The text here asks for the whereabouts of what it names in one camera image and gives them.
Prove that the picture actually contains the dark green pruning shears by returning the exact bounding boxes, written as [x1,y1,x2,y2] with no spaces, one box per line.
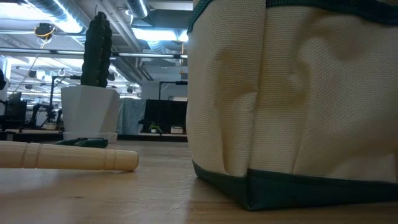
[54,137,109,149]

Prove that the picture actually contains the black partition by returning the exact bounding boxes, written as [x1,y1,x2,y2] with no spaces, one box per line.
[141,99,188,134]

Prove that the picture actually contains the small green potted plant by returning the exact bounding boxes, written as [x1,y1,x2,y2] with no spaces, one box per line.
[148,121,163,134]

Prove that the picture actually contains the grey cloth cover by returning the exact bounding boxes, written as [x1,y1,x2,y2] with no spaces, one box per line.
[116,98,147,135]

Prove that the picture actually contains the black overhead bar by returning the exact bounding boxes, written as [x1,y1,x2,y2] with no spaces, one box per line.
[0,48,188,60]

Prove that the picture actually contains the bright ceiling light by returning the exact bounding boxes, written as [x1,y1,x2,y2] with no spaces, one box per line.
[132,27,189,43]

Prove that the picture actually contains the white hexagonal plant pot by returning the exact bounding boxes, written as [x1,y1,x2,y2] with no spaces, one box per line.
[60,85,121,144]

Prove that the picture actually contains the green cactus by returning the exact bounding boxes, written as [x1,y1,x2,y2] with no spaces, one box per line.
[80,11,113,88]

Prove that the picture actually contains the black ceiling device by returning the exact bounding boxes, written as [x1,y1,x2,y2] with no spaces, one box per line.
[34,22,56,40]

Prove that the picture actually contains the black aluminium table frame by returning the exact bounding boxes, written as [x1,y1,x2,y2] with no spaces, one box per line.
[0,130,188,143]

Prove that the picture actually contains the large silver ventilation duct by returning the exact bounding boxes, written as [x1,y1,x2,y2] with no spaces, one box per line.
[26,0,86,34]

